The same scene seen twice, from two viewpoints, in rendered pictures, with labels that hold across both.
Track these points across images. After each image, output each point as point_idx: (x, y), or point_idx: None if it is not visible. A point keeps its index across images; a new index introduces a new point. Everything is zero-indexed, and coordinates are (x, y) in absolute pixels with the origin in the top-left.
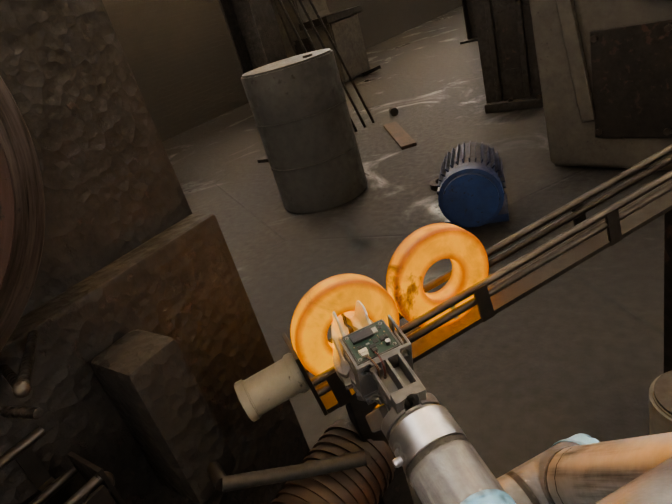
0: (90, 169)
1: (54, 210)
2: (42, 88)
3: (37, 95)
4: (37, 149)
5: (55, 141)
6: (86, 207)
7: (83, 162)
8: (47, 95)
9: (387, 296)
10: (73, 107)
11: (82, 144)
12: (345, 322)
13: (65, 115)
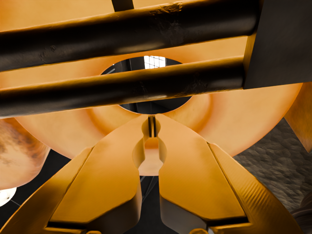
0: (260, 139)
1: (300, 146)
2: (249, 166)
3: (253, 167)
4: (275, 161)
5: (263, 156)
6: (282, 133)
7: (260, 144)
8: (249, 164)
9: (53, 147)
10: (242, 155)
11: (252, 147)
12: (150, 117)
13: (249, 157)
